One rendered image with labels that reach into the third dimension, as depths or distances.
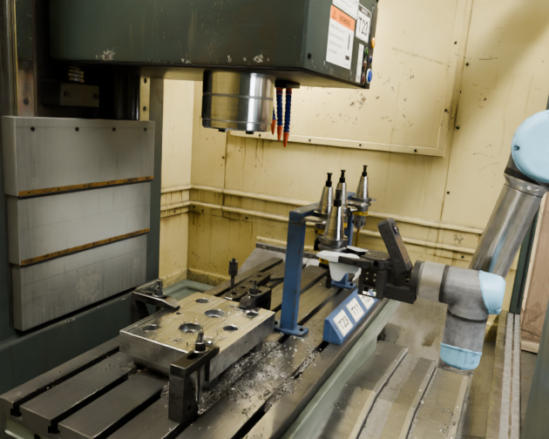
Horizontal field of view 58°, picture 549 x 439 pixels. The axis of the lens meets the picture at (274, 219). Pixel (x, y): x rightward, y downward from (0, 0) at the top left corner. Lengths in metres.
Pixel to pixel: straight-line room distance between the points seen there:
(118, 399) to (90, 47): 0.76
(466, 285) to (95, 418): 0.72
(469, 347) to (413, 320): 0.91
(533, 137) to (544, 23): 1.13
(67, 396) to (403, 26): 1.67
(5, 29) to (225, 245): 1.46
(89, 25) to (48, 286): 0.64
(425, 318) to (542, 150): 1.14
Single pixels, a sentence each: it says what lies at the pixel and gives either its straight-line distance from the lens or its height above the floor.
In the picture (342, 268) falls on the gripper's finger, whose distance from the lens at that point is 1.05.
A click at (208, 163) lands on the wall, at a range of 2.40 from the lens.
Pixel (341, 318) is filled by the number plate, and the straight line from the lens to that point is 1.37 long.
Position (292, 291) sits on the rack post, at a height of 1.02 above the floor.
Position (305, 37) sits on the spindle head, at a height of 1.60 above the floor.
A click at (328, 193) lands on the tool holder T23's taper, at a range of 1.28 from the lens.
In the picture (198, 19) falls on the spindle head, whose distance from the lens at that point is 1.07.
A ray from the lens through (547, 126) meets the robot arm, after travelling 0.93.
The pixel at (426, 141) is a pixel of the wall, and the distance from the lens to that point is 2.02.
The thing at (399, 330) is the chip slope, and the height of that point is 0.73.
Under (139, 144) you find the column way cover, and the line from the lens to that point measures 1.54.
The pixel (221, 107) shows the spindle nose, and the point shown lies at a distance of 1.08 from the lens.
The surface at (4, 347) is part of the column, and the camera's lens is 1.40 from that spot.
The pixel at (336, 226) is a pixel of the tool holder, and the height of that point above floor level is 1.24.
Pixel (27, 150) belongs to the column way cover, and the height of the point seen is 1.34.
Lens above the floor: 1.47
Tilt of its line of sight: 12 degrees down
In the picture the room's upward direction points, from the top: 4 degrees clockwise
